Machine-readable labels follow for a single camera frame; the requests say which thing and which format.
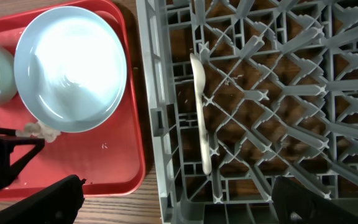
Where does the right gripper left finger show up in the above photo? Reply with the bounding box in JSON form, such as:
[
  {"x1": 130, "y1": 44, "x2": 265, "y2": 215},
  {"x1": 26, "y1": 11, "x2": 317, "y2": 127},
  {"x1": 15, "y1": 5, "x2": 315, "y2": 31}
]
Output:
[{"x1": 0, "y1": 175, "x2": 86, "y2": 224}]

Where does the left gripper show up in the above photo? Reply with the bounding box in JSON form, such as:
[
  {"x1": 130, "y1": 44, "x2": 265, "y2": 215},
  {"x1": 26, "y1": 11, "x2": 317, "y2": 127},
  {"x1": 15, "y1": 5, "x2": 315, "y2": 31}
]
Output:
[{"x1": 0, "y1": 128, "x2": 45, "y2": 190}]

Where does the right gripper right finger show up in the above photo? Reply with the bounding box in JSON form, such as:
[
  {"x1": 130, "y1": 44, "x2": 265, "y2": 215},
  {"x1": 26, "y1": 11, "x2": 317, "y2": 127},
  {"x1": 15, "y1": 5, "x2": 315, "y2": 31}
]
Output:
[{"x1": 272, "y1": 176, "x2": 358, "y2": 224}]

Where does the white tissue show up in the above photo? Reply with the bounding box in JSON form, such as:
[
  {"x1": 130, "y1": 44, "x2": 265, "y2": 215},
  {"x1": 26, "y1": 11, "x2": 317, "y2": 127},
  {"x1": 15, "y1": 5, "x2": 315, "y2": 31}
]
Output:
[{"x1": 15, "y1": 121, "x2": 61, "y2": 143}]

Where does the white plastic spoon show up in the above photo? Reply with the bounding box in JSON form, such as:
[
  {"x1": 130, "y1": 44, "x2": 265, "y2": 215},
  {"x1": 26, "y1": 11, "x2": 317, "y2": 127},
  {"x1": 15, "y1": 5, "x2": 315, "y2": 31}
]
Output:
[{"x1": 190, "y1": 53, "x2": 212, "y2": 175}]

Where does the grey dishwasher rack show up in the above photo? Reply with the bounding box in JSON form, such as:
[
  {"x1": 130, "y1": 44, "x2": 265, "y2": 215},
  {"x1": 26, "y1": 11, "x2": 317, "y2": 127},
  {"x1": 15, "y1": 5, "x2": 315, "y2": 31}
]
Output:
[{"x1": 136, "y1": 0, "x2": 358, "y2": 223}]

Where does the red serving tray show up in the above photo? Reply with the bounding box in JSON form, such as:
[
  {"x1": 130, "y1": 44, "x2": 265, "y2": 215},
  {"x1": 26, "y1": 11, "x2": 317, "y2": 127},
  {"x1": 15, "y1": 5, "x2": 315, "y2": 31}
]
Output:
[{"x1": 0, "y1": 1, "x2": 145, "y2": 201}]

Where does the light blue plate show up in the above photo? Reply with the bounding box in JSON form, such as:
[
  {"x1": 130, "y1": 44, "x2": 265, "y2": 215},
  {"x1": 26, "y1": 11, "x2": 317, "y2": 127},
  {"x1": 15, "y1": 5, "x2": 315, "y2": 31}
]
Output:
[{"x1": 14, "y1": 6, "x2": 127, "y2": 133}]

